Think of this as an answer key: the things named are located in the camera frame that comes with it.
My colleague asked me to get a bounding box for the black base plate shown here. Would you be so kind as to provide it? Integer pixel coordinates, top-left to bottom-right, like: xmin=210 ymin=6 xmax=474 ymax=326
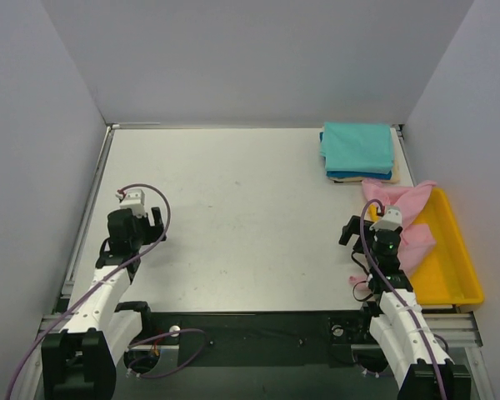
xmin=135 ymin=310 xmax=388 ymax=373

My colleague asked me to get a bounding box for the folded blue t-shirt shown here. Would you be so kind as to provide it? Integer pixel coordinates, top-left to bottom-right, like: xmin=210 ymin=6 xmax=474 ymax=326
xmin=326 ymin=171 xmax=393 ymax=181

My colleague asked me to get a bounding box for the folded cream t-shirt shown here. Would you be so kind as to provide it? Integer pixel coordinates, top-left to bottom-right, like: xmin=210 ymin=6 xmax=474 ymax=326
xmin=327 ymin=125 xmax=402 ymax=185

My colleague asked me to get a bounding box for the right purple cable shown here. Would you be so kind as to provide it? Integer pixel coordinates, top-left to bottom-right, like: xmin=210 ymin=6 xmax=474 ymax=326
xmin=358 ymin=198 xmax=448 ymax=400

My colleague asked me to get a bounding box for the pink t-shirt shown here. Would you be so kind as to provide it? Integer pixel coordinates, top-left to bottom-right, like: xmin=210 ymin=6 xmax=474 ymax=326
xmin=362 ymin=179 xmax=437 ymax=278

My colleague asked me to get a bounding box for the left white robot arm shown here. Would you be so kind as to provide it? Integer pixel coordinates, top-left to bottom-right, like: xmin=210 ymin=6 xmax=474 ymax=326
xmin=41 ymin=207 xmax=166 ymax=399

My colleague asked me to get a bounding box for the aluminium table frame rail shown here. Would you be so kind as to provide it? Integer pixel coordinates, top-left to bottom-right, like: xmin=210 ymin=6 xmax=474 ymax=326
xmin=36 ymin=122 xmax=483 ymax=350

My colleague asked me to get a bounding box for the teal t-shirt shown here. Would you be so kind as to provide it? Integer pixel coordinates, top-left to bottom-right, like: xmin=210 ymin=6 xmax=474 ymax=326
xmin=318 ymin=121 xmax=395 ymax=176

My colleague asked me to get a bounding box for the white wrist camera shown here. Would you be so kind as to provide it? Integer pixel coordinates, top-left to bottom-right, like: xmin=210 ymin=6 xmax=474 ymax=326
xmin=370 ymin=206 xmax=403 ymax=232
xmin=116 ymin=188 xmax=148 ymax=218

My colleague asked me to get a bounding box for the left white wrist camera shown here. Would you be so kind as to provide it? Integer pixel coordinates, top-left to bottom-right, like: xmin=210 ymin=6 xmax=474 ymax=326
xmin=116 ymin=188 xmax=148 ymax=218

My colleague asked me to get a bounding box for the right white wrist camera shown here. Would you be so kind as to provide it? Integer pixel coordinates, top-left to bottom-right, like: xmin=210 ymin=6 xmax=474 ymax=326
xmin=370 ymin=206 xmax=403 ymax=232

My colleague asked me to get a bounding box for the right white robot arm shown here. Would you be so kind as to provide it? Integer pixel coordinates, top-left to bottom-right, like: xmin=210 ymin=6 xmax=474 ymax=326
xmin=338 ymin=210 xmax=472 ymax=399

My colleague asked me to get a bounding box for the yellow plastic tray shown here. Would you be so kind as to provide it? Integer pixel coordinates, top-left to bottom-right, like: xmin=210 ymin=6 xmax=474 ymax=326
xmin=368 ymin=187 xmax=485 ymax=312

